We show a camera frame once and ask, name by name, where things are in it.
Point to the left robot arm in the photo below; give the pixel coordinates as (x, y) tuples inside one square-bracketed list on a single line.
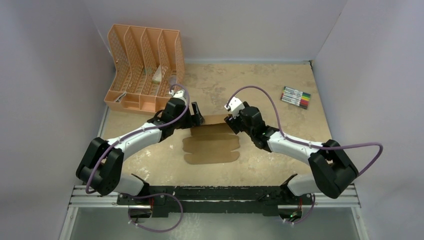
[(102, 163)]

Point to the small grey object in organizer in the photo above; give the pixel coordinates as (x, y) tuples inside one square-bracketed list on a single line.
[(172, 80)]

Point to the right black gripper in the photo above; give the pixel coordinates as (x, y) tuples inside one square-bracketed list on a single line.
[(233, 123)]

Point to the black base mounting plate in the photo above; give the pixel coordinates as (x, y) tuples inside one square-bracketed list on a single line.
[(269, 201)]

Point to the white card in organizer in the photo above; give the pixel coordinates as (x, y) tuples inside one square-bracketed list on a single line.
[(157, 76)]

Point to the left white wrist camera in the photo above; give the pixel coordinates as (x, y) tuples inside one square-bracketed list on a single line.
[(181, 94)]

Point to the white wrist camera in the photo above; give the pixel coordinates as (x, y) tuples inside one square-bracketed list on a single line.
[(181, 94), (234, 106)]

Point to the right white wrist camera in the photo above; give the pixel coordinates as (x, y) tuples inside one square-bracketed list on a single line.
[(234, 106)]

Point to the orange plastic file organizer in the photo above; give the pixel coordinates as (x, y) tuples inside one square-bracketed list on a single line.
[(137, 51)]

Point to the brown cardboard box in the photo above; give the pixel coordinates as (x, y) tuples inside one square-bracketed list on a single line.
[(213, 142)]

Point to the aluminium rail frame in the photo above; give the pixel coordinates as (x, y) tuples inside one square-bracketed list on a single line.
[(80, 199)]

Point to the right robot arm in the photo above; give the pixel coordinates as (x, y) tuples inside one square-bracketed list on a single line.
[(332, 171)]

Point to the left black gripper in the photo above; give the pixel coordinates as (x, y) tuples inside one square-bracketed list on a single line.
[(195, 120)]

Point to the pack of coloured markers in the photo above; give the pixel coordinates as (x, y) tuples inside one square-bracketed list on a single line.
[(295, 97)]

